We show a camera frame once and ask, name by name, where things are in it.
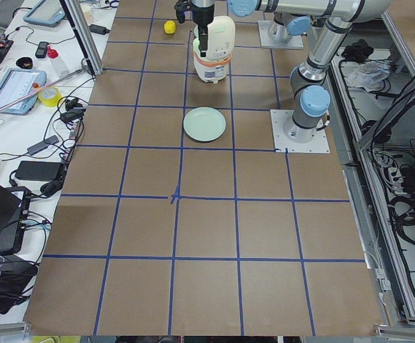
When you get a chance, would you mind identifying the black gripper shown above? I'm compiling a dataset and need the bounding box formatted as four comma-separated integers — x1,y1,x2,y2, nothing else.
191,0,214,57

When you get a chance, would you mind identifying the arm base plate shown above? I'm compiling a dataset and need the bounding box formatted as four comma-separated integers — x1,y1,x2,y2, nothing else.
258,20,304,49
270,109,330,154

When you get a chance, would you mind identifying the metal rod with red cap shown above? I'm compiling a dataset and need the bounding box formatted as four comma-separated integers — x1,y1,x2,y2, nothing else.
0,62,88,116

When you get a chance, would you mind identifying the black power adapter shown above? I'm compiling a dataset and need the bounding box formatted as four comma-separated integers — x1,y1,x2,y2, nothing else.
15,161,62,182

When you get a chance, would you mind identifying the white rice cooker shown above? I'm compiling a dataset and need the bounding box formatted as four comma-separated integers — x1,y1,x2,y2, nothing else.
193,16,236,84

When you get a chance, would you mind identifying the aluminium frame post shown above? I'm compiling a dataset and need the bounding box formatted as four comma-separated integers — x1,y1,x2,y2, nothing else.
60,0,103,76

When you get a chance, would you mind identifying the black phone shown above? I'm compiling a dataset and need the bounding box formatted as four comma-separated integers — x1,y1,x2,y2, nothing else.
35,41,49,59

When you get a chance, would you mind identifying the pale green plate far side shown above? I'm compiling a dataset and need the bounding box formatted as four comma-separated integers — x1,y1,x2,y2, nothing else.
183,107,226,142

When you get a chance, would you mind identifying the yellow toy potato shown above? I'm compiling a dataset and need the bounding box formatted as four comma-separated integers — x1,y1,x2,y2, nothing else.
164,20,176,35

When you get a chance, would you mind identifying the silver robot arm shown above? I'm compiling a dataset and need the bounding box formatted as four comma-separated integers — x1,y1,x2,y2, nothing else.
268,13,311,42
227,0,391,94

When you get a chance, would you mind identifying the yellow tape roll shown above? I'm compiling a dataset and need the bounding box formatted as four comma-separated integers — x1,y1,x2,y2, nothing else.
38,86,62,107

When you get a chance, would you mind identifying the blue teach pendant tablet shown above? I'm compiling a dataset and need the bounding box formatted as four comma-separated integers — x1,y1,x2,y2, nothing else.
0,68,47,115

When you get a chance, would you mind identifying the white plastic cup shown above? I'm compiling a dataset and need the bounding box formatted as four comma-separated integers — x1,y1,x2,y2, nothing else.
81,6,94,25

